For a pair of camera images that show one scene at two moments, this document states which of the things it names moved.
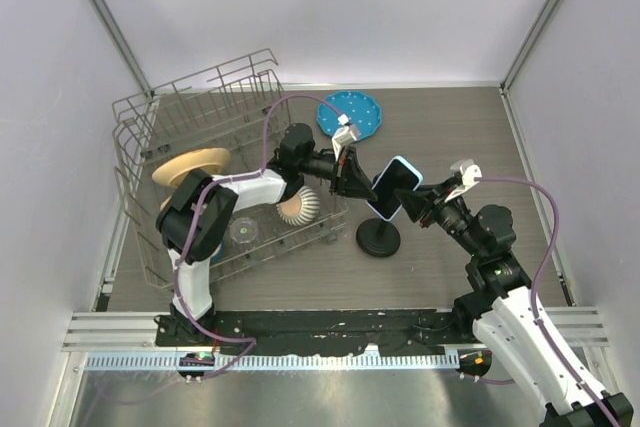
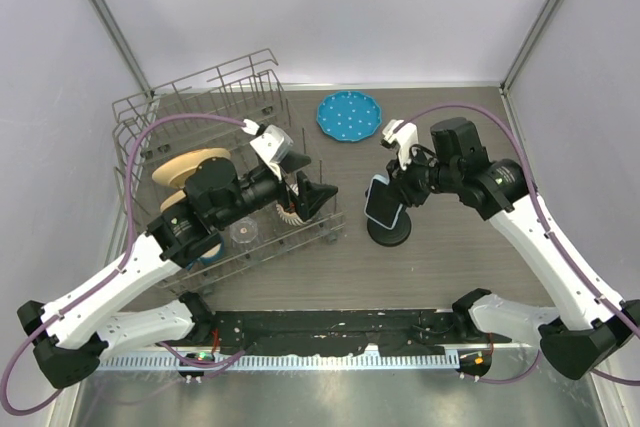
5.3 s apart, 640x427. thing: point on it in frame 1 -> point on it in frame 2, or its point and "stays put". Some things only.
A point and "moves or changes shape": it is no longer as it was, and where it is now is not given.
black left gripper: (351, 181) -> (311, 195)
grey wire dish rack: (226, 120) stays put
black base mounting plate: (320, 332) stays put
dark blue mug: (219, 255) stays put
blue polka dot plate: (362, 110) stays put
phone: (398, 174) moves or changes shape
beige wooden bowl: (214, 160) stays put
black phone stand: (378, 238) moves or changes shape
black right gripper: (418, 203) -> (401, 180)
